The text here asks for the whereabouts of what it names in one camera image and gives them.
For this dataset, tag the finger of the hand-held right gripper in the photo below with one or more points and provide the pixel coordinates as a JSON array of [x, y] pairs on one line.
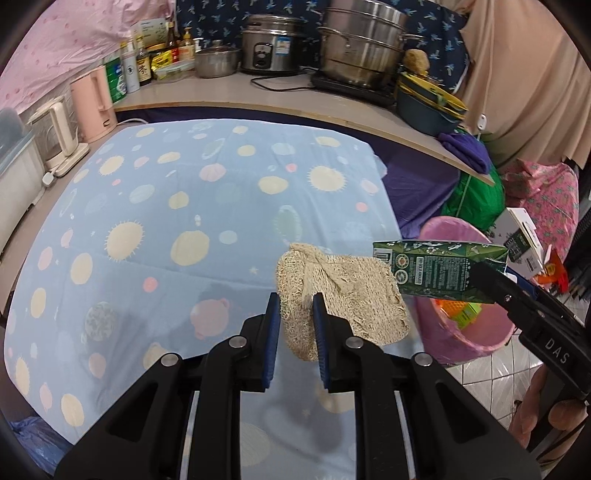
[[494, 286]]

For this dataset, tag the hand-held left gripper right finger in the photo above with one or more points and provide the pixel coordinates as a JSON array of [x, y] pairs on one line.
[[319, 341]]

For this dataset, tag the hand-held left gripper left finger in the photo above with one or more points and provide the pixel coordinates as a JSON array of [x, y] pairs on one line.
[[272, 341]]

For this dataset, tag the light green carton box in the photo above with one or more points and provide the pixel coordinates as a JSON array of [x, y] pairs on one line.
[[461, 319]]

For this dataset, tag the beige loofah pad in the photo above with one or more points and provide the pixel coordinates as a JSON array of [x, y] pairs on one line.
[[360, 300]]

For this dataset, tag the dark green drink carton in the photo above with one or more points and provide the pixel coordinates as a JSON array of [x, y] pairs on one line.
[[434, 272]]

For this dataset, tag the pink trash bin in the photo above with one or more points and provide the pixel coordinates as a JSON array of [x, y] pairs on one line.
[[461, 346]]

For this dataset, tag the person's right hand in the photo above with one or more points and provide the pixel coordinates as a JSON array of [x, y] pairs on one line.
[[563, 413]]

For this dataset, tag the orange red packet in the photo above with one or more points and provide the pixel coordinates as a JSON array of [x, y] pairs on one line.
[[554, 272]]

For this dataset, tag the white cardboard box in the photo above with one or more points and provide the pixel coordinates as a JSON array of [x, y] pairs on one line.
[[517, 221]]

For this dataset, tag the green bag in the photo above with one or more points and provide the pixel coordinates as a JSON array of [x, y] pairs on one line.
[[475, 207]]

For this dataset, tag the pink floral cloth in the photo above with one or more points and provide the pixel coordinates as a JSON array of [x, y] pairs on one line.
[[549, 194]]

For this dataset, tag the dark purple sheet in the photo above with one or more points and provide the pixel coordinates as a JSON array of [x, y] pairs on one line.
[[415, 194]]

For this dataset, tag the folded purple cloth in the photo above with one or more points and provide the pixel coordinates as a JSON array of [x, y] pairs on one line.
[[466, 150]]

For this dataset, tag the blue dotted tablecloth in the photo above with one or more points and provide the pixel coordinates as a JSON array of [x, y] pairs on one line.
[[184, 184]]

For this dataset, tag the stack of blue yellow basins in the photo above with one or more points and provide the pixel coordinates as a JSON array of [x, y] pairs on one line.
[[425, 113]]

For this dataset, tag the beige curtain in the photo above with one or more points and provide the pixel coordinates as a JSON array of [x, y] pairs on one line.
[[531, 69]]

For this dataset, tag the brown sponge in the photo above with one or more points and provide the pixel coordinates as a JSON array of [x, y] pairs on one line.
[[415, 60]]

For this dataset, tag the black induction cooker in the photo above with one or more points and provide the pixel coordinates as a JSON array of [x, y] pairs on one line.
[[351, 90]]

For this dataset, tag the blue plastic bag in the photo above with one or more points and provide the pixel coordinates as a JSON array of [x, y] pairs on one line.
[[37, 434]]

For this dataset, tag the white power plug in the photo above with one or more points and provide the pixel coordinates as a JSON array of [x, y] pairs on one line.
[[49, 179]]

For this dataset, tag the large steel steamer pot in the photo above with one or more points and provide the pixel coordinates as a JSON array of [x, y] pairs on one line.
[[360, 41]]

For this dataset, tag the small steel pot with lid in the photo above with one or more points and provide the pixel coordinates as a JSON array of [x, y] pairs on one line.
[[217, 60]]

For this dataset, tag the clear plastic food container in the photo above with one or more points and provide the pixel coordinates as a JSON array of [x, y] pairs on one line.
[[175, 70]]

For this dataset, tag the steel rice cooker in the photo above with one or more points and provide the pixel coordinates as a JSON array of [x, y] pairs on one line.
[[272, 46]]

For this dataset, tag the pink electric kettle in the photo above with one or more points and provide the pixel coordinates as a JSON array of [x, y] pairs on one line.
[[92, 106]]

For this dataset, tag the white electric kettle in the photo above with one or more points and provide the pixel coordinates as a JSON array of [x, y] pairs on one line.
[[55, 134]]

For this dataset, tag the dark soy sauce bottle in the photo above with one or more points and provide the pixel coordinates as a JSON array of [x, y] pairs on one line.
[[144, 69]]

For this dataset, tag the yellow label jar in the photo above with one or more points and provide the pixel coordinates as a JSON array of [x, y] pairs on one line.
[[162, 59]]

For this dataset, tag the green and white can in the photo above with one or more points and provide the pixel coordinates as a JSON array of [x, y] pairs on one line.
[[115, 81]]

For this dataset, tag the white bottle blue label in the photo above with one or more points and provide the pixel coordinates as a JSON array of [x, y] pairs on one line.
[[130, 71]]

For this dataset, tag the yellow oil bottle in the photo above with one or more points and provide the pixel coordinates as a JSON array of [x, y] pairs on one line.
[[186, 46]]

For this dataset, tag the tall dark glass bottle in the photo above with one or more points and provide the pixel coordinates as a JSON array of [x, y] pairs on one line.
[[172, 37]]

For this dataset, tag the navy leaf-print cloth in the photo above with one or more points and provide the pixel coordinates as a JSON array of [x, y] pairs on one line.
[[207, 18]]

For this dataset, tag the white carton box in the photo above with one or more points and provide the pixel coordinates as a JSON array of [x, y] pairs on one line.
[[150, 32]]

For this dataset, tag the pink dotted curtain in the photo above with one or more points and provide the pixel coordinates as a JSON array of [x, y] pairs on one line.
[[55, 46]]

